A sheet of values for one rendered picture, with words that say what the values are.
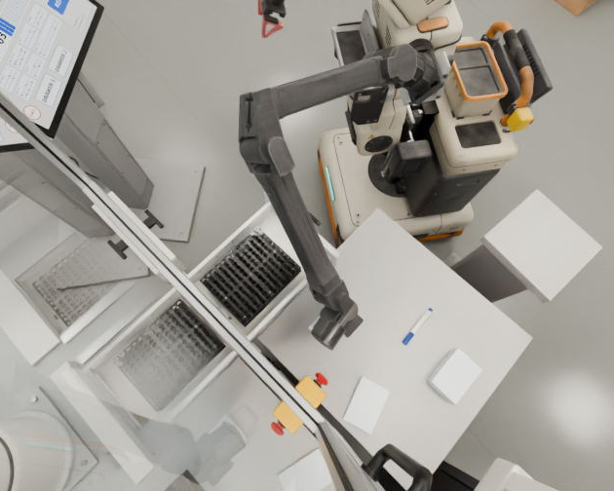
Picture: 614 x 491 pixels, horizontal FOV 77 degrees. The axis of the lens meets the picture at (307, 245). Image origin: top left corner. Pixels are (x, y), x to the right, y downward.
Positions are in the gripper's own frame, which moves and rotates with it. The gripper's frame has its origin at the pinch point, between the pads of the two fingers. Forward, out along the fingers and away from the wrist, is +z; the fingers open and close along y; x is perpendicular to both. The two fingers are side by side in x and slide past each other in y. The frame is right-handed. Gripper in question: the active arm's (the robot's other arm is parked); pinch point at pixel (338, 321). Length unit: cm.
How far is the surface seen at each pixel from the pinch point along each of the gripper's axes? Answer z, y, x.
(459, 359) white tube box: 0.1, 32.1, 15.6
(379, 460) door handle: -57, 17, -19
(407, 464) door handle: -68, 17, -18
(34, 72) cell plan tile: -23, -109, -12
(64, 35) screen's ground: -21, -118, 2
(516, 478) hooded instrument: -12, 54, 0
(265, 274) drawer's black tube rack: -5.6, -23.8, -5.7
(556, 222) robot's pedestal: 6, 31, 76
